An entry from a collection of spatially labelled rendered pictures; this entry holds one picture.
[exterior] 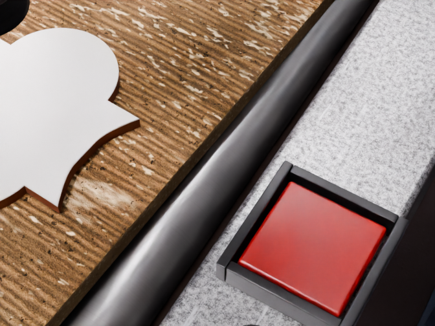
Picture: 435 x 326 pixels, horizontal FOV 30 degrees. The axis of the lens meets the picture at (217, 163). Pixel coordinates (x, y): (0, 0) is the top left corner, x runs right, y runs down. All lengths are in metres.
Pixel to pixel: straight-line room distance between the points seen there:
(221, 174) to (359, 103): 0.10
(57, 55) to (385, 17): 0.22
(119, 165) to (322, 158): 0.12
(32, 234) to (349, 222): 0.17
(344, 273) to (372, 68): 0.16
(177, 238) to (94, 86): 0.10
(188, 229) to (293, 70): 0.13
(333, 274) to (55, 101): 0.18
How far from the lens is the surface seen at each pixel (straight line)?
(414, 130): 0.50
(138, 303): 0.43
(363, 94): 0.51
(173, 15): 0.52
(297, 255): 0.43
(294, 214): 0.44
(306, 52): 0.53
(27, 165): 0.45
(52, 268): 0.42
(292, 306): 0.41
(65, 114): 0.46
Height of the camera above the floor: 1.31
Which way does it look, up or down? 56 degrees down
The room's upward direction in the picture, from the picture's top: 1 degrees clockwise
